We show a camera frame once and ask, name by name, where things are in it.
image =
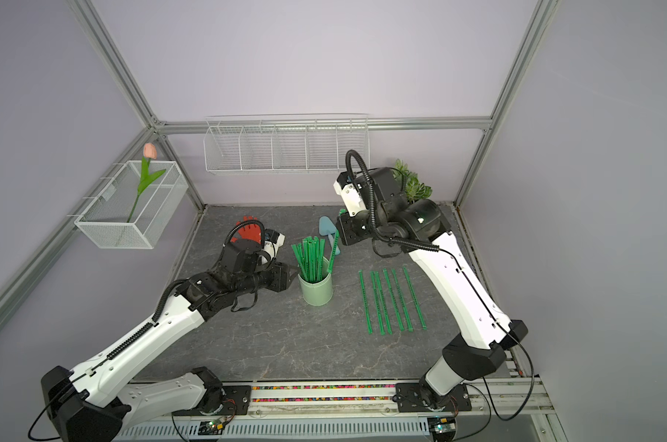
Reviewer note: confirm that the light blue garden trowel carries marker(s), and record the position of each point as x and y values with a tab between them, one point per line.
327	229

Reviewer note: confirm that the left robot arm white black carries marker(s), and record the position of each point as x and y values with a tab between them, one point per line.
96	401

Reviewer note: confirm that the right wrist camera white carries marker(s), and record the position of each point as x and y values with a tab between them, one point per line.
350	195

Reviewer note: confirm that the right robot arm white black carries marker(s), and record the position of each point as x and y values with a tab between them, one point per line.
486	333

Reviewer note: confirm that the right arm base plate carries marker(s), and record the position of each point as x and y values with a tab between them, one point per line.
413	397

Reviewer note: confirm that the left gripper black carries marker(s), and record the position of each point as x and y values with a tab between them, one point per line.
281	276

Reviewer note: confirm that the pink artificial tulip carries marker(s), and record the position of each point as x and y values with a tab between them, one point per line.
146	177

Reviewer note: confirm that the white wire wall shelf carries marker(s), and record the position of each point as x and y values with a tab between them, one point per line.
284	142

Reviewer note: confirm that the white vented cable duct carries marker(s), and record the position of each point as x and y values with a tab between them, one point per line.
334	429

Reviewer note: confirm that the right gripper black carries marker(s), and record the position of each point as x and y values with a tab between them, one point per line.
348	237

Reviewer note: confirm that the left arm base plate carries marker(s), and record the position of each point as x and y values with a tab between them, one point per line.
231	400

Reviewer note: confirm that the white mesh side basket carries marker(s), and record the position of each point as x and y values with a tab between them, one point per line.
103	221

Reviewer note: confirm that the aluminium front rail frame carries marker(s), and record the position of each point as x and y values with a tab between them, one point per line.
515	409

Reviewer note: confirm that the light green metal cup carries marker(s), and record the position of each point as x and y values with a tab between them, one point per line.
320	293

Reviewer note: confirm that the bundle of green wrapped straws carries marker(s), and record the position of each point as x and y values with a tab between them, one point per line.
309	254

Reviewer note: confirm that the green straw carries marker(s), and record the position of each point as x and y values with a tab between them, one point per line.
378	304
333	252
365	302
408	323
388	282
412	290

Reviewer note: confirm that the green plant in black pot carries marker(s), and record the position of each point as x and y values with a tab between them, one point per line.
415	189

